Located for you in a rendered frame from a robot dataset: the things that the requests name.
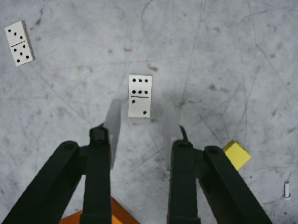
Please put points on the white domino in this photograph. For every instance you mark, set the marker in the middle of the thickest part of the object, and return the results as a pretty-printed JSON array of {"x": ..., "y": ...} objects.
[
  {"x": 19, "y": 43},
  {"x": 139, "y": 95}
]

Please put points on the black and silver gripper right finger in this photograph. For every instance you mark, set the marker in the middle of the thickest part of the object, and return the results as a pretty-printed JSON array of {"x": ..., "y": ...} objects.
[{"x": 229, "y": 197}]

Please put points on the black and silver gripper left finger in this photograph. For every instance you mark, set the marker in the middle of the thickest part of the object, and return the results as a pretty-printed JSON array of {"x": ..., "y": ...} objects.
[{"x": 46, "y": 198}]

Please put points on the orange rack of bins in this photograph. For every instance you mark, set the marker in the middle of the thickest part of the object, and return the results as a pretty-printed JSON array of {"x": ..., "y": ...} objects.
[{"x": 119, "y": 215}]

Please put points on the yellow square pad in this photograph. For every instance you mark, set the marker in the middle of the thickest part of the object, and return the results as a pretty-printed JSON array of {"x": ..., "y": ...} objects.
[{"x": 236, "y": 154}]

